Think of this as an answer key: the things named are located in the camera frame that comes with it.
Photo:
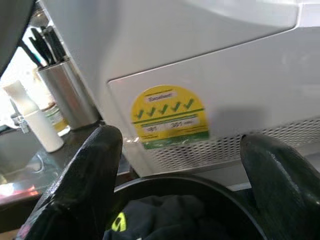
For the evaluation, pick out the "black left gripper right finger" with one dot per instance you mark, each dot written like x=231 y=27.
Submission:
x=282 y=185

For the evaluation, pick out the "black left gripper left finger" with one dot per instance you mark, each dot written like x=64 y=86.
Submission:
x=82 y=180

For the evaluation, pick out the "green labelled jar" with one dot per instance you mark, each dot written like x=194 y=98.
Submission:
x=56 y=117

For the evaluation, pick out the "steel kitchen sink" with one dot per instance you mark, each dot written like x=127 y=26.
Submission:
x=17 y=152

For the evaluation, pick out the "white plastic bottle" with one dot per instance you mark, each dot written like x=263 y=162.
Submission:
x=35 y=115

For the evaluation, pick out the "steel knife block cylinder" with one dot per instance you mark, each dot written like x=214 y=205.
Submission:
x=67 y=97

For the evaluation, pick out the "chrome sink faucet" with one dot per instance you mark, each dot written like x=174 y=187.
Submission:
x=18 y=120

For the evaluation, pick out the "black garment with yellow print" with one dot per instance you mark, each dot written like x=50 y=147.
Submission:
x=162 y=217

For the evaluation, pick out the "black round basket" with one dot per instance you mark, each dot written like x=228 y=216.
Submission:
x=190 y=185

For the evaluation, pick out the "yellow green rating sticker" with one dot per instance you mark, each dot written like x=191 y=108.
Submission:
x=170 y=116

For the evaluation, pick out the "white microwave oven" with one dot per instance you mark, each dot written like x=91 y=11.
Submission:
x=190 y=62

